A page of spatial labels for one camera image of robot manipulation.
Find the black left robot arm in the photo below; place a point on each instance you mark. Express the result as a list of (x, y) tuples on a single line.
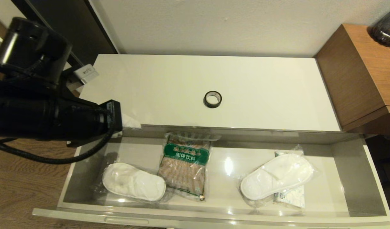
[(23, 111)]

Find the dark glass vase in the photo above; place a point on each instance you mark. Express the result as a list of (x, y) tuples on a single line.
[(387, 31)]

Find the white packet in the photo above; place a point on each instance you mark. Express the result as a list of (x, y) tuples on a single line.
[(291, 197)]

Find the brown wooden desk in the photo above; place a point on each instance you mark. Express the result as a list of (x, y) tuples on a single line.
[(357, 79)]

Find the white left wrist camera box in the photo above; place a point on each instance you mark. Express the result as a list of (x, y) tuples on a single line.
[(86, 73)]

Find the beige cabinet drawer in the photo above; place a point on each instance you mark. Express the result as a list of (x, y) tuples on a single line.
[(233, 194)]

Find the beige glossy cabinet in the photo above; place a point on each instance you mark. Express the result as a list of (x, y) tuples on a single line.
[(245, 82)]

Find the black tape roll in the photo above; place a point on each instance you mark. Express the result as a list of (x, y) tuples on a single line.
[(205, 99)]

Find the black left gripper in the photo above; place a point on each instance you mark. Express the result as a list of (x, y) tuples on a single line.
[(113, 116)]

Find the white slippers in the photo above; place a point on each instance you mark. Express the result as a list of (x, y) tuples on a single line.
[(134, 181), (277, 176)]

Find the dark door panel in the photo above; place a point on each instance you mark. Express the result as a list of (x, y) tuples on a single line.
[(86, 28)]

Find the drink powder bag green label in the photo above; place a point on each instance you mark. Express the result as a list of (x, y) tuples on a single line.
[(182, 171)]

